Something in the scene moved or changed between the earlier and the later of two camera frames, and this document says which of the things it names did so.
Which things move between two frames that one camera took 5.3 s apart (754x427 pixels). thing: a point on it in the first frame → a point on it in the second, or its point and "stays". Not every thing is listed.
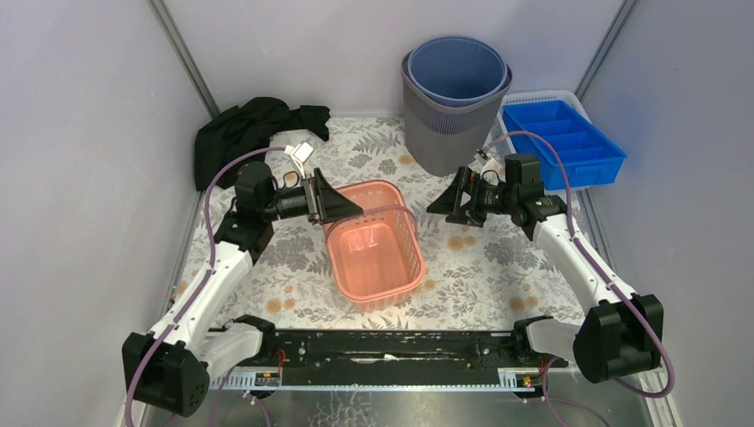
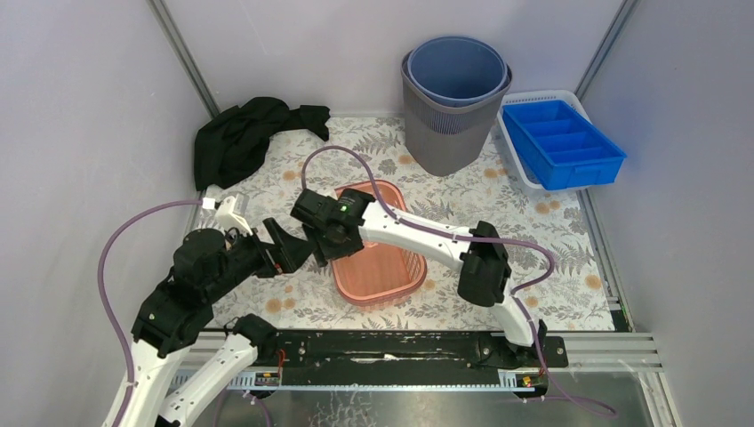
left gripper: (316, 196) → (274, 250)
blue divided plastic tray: (590, 157) stays
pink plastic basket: (376, 254) stays
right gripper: (449, 203) → (324, 253)
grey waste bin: (446, 138) stays
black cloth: (247, 125) stays
